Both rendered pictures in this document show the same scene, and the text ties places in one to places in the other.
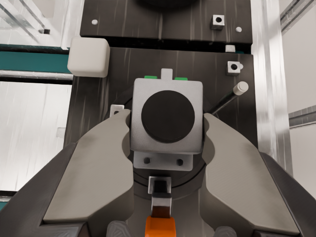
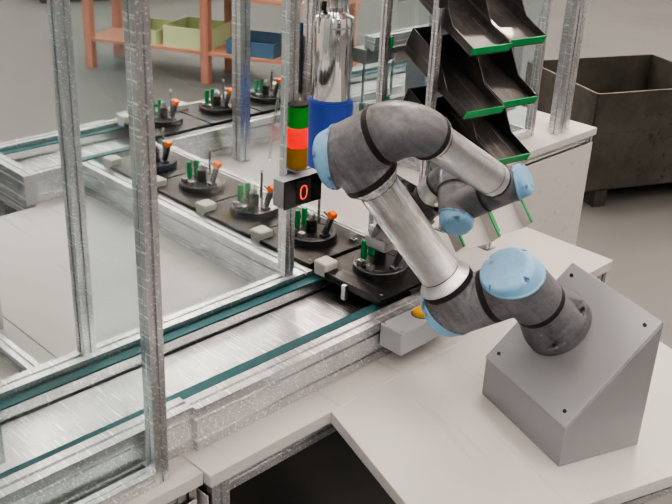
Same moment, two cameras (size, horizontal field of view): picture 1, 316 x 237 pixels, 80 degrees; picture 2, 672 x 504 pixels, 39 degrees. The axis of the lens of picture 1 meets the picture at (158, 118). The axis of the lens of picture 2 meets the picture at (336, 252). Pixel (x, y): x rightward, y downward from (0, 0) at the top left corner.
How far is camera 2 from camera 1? 2.34 m
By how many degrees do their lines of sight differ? 57
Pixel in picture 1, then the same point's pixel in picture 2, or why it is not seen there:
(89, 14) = (303, 259)
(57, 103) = (319, 300)
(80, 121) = (347, 278)
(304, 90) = not seen: hidden behind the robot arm
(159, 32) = (336, 251)
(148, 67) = (348, 259)
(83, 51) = (324, 260)
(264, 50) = not seen: hidden behind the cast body
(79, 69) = (330, 264)
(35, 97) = (306, 303)
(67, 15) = not seen: hidden behind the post
